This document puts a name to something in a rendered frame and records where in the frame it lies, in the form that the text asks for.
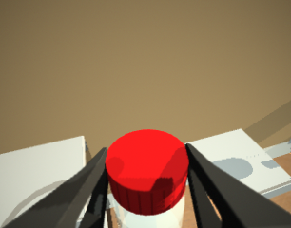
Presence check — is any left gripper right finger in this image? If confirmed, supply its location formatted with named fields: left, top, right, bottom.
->
left=185, top=143, right=291, bottom=228

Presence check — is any white bottle with red cap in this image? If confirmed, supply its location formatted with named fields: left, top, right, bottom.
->
left=106, top=129, right=189, bottom=228

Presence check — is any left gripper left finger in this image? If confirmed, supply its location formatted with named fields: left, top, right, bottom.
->
left=3, top=147, right=109, bottom=228

